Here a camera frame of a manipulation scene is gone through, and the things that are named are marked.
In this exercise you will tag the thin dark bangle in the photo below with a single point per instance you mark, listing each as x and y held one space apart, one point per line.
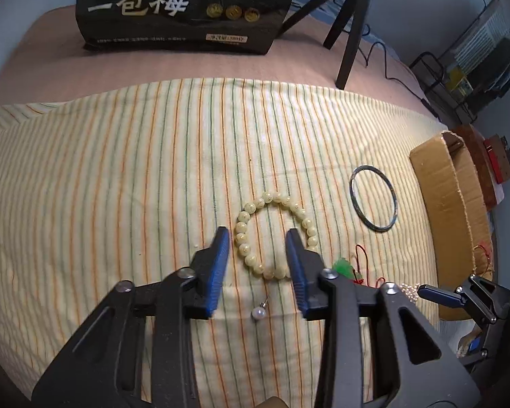
352 191

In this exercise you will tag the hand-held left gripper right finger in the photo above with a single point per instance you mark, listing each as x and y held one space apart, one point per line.
295 263

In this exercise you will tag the black metal rack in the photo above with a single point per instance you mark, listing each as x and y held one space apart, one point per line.
471 63

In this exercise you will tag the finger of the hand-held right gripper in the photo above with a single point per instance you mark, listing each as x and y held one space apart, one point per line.
476 344
440 296

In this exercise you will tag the brown wooden box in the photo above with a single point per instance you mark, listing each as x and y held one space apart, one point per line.
478 161

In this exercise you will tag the pearl earring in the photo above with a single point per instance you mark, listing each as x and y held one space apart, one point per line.
258 313

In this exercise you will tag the yellow striped cloth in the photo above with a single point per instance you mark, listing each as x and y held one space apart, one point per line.
110 178

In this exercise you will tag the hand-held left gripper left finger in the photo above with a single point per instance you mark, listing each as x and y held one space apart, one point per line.
220 263

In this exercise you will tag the pink bed sheet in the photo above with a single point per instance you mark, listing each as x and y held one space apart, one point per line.
174 66

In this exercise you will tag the black snack bag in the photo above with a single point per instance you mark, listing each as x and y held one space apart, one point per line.
174 8

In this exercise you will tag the brown cardboard box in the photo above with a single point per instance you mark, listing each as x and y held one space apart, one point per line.
444 204

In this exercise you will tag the red flat box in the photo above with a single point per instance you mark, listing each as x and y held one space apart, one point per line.
499 157

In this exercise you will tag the black tripod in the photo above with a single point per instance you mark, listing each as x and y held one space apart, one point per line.
348 29

